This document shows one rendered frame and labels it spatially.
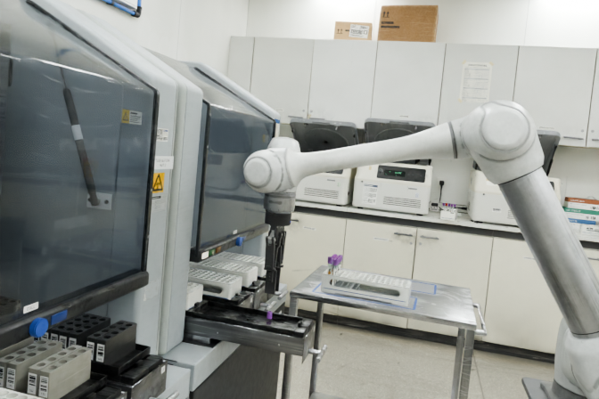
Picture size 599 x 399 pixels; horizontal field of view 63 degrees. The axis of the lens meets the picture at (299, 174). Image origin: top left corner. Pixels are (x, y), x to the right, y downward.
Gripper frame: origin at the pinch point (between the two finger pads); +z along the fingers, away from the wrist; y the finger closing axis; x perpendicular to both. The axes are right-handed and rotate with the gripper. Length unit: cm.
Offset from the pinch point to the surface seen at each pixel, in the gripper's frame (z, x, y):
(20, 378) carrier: 6, -26, 64
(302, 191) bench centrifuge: -7, -50, -225
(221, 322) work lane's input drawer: 11.0, -10.4, 10.7
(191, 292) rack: 5.1, -21.7, 7.6
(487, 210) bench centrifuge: -8, 82, -226
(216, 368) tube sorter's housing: 24.7, -11.5, 9.2
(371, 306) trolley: 9.9, 27.0, -22.7
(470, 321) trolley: 10, 57, -23
